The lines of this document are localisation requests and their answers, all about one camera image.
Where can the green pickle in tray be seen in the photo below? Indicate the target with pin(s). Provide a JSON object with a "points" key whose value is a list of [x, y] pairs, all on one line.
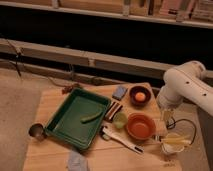
{"points": [[91, 117]]}

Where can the small green cup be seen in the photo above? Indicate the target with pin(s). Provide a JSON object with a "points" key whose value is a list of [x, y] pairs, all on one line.
{"points": [[120, 120]]}

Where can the orange ball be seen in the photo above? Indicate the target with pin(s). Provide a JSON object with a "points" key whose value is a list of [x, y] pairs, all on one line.
{"points": [[140, 96]]}

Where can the dark brown bowl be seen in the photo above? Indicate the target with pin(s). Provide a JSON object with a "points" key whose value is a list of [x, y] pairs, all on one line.
{"points": [[134, 90]]}

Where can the green plastic tray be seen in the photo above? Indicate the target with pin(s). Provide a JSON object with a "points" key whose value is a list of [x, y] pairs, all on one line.
{"points": [[65, 124]]}

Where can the dark red small object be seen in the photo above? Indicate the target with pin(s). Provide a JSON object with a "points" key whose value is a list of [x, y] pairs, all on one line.
{"points": [[68, 89]]}

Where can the striped brown block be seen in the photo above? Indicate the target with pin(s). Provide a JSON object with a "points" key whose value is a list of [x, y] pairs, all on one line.
{"points": [[113, 109]]}

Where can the grey blue cloth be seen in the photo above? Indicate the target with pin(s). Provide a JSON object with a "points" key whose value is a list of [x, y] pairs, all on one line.
{"points": [[77, 162]]}

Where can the wooden board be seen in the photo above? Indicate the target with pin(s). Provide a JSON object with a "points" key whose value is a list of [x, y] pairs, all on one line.
{"points": [[52, 155]]}

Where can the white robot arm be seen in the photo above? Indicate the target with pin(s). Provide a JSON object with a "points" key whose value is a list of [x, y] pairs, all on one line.
{"points": [[185, 81]]}

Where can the blue sponge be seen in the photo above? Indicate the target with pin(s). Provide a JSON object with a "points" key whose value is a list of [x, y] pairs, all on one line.
{"points": [[119, 93]]}

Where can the orange red bowl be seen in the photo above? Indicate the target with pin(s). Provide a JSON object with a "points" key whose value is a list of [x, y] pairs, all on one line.
{"points": [[140, 126]]}

